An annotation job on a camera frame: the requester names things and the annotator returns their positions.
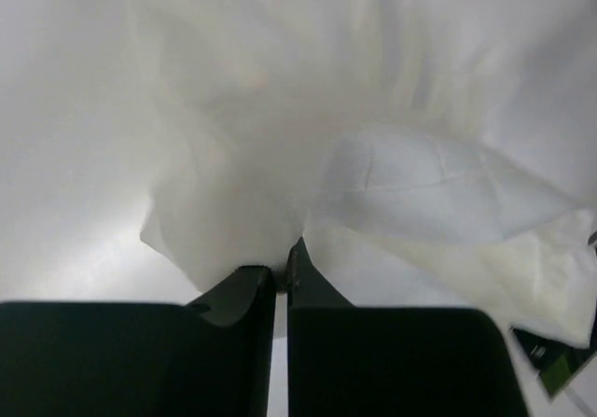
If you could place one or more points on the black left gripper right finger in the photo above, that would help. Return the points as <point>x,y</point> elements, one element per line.
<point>346,360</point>

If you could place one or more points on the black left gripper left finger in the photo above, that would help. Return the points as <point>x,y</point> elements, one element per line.
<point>211,357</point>

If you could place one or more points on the white skirt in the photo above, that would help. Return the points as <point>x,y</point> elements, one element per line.
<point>428,152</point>

